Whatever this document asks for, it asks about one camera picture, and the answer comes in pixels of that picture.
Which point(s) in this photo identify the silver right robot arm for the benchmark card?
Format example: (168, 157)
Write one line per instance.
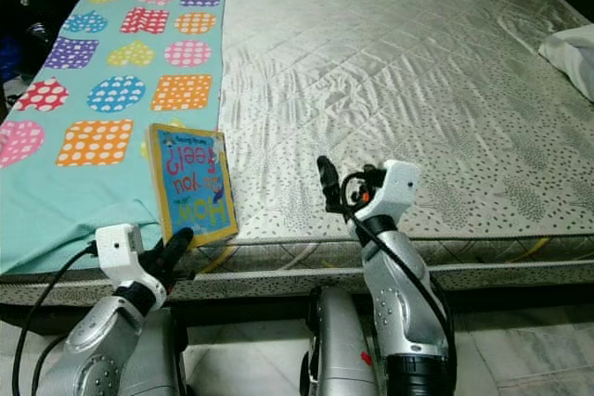
(404, 303)

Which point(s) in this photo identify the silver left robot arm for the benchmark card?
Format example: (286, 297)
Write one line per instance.
(97, 350)

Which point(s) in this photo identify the black bag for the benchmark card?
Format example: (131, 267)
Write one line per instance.
(32, 6)

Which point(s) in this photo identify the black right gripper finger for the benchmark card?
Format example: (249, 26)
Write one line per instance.
(329, 181)

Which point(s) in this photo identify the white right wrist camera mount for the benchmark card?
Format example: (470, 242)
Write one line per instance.
(397, 185)

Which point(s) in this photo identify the cream pillow with green tree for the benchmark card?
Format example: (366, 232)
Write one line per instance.
(571, 57)

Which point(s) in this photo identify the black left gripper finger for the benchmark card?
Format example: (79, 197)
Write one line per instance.
(174, 248)

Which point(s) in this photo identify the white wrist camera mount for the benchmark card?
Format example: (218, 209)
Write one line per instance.
(397, 185)
(119, 248)

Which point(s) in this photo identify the blue yellow children's book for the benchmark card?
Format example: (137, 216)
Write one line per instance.
(193, 187)

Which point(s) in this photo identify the silver robot leg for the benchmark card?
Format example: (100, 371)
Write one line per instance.
(339, 350)
(172, 359)

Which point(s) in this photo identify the silver right robot leg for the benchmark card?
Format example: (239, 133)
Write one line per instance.
(339, 350)

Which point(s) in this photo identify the silver left robot leg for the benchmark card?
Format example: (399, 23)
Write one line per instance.
(172, 359)

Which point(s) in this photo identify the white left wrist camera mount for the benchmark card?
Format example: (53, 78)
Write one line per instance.
(119, 248)

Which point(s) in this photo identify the grey quilted mattress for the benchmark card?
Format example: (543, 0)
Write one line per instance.
(380, 71)

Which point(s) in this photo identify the teal blanket with colourful shapes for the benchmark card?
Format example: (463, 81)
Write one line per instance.
(111, 201)

